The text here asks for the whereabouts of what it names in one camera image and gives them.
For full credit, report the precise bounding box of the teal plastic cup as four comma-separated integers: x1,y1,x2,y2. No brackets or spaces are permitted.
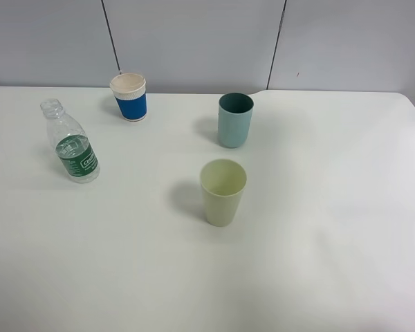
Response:
218,93,254,148

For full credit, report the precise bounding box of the clear plastic water bottle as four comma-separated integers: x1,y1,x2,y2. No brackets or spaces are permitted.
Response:
40,99,100,183

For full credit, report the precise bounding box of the pale green plastic cup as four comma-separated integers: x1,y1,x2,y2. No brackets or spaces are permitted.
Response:
200,159,247,227

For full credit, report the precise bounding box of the blue white paper cup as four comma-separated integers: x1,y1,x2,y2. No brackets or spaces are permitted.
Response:
110,73,147,122

